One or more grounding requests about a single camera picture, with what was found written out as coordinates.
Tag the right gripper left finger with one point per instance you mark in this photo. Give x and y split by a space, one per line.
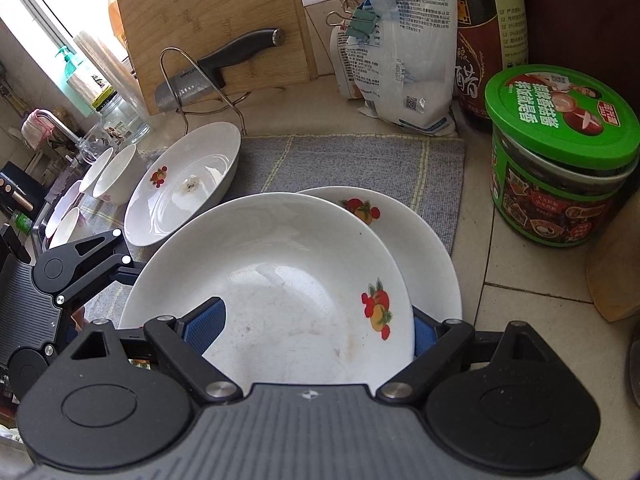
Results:
179 344

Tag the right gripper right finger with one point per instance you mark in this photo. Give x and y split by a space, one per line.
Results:
440 351

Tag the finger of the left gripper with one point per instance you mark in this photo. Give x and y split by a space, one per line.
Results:
128 275

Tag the stained white fruit plate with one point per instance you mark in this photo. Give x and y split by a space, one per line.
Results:
189 178

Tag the large white fruit plate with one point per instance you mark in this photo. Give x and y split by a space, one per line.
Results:
312 295

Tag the white floral bowl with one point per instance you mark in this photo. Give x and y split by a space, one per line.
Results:
69 229

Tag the chrome kitchen faucet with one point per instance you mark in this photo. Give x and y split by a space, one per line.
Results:
57 124

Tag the black air fryer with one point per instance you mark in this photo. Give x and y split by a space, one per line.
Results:
18 191

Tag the clear glass mug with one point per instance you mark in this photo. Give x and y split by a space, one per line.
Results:
94 143

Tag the glass jar yellow lid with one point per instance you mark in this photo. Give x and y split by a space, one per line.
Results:
119 119

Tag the pink white dishcloth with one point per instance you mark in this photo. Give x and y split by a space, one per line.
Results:
36 130

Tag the grey teal checked mat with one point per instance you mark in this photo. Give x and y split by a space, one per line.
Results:
425 174

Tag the yellow lid spice jar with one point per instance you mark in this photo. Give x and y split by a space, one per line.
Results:
612 268

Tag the green dish soap bottle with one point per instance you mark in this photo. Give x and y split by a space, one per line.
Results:
78 76

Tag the tall plastic wrap roll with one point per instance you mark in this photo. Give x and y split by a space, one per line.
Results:
111 67

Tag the green mushroom sauce jar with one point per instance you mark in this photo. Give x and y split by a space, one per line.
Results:
563 145

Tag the bamboo cutting board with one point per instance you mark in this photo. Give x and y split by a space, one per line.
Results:
165 35

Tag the orange cooking wine jug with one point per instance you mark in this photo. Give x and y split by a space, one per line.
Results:
116 22

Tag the white blue salt bag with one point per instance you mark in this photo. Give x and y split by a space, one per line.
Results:
404 69

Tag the red white food bag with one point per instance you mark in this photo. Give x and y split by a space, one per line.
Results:
342 70

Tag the dark vinegar bottle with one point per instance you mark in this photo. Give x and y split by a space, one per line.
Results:
491 36

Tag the dark red knife block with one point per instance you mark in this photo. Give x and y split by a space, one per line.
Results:
599 38

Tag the metal wire board rack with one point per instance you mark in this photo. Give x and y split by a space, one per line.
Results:
193 85

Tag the black handled cleaver knife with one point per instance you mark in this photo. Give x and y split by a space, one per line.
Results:
237 51

